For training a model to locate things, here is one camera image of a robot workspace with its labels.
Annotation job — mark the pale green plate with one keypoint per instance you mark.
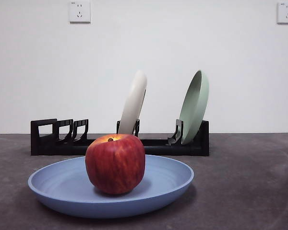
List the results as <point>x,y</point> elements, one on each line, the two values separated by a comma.
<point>194,107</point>

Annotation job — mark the white wall socket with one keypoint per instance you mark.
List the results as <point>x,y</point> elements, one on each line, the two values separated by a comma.
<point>80,12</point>
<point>287,13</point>

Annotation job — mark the black plate rack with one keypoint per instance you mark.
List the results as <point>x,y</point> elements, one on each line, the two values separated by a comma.
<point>34,143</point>

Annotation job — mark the red apple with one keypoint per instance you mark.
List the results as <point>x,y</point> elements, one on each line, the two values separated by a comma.
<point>115,165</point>

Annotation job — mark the white plate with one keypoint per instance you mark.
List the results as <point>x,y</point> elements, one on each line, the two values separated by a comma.
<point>134,100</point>

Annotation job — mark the blue plate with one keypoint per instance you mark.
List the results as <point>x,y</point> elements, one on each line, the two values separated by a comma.
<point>62,191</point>

